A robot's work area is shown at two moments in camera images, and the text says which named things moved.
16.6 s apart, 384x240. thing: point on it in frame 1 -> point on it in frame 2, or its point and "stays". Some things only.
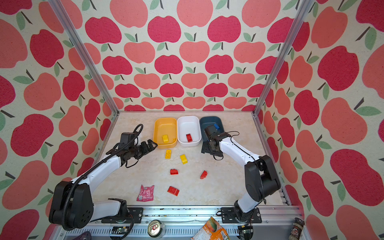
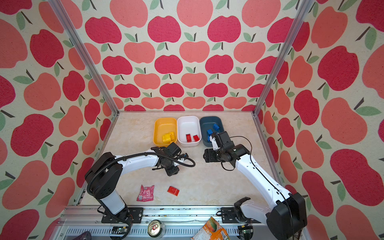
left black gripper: [145, 149] -> [173, 171]
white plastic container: [188, 131] stays
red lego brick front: [173, 190] stays
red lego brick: [189, 138] stays
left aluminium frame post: [84, 54] stays
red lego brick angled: [203, 175] -> [196, 138]
